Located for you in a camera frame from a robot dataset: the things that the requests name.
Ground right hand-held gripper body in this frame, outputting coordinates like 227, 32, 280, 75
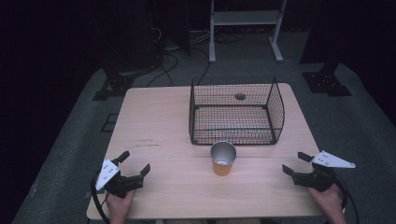
291, 150, 357, 193

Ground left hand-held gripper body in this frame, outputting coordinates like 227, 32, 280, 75
94, 159, 145, 199

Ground black wire mesh basket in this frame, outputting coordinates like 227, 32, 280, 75
188, 76, 286, 147

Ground orange cup with silver inside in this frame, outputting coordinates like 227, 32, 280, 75
209, 141, 238, 177

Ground person's left hand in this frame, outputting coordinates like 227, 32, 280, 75
105, 189, 136, 224

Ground person's right hand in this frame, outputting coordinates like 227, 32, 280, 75
307, 183, 348, 224

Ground black stand base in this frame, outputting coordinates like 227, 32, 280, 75
301, 62, 353, 98
92, 60, 157, 102

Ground white metal stand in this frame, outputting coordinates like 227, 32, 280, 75
208, 0, 288, 64

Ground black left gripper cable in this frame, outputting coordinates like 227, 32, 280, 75
90, 173, 111, 224

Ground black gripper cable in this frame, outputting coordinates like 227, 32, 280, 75
323, 175, 361, 224
90, 173, 111, 224

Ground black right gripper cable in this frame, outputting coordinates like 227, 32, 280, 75
323, 175, 361, 224

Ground black floor cables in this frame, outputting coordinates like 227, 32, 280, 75
146, 26, 247, 89

